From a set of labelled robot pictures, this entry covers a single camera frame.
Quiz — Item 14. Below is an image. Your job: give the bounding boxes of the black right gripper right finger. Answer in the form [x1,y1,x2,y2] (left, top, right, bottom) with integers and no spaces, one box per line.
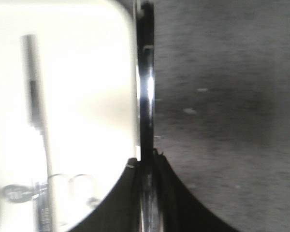
[153,149,238,232]

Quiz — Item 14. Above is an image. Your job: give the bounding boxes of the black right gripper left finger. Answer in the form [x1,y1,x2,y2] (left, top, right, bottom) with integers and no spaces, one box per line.
[71,158,141,232]

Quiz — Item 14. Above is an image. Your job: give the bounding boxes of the silver metal chopstick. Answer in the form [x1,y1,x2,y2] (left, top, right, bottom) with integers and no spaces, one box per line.
[133,0,163,232]

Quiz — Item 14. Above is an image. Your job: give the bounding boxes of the silver metal fork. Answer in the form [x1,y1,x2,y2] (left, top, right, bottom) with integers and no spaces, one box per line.
[22,34,52,232]

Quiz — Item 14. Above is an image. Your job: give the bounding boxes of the cream rabbit print tray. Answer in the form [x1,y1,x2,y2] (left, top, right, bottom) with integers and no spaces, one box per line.
[0,0,138,232]

